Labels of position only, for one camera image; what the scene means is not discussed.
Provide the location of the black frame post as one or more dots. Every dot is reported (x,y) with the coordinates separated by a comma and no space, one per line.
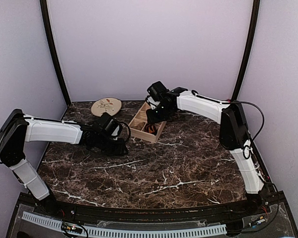
(53,51)
(247,49)

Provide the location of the wooden compartment tray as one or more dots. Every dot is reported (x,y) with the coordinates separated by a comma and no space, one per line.
(142,130)

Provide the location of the tan beige sock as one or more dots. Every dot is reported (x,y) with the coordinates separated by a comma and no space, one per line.
(139,126)

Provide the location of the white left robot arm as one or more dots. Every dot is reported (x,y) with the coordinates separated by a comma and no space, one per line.
(19,128)

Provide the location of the black right frame post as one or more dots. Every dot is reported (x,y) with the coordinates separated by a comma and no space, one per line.
(247,49)

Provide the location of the white slotted cable duct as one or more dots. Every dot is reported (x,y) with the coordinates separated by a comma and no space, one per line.
(125,230)

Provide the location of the cream floral plate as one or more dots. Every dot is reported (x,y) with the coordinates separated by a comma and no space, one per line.
(106,105)

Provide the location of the black left frame post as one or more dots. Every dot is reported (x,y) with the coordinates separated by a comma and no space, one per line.
(53,51)

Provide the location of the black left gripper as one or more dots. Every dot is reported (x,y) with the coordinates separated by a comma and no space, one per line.
(119,150)

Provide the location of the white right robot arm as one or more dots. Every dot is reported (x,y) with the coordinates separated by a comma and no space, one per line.
(234,134)

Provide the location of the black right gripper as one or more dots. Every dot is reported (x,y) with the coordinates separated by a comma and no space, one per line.
(153,119)

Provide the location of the argyle patterned sock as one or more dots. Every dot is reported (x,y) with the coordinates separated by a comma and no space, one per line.
(151,129)

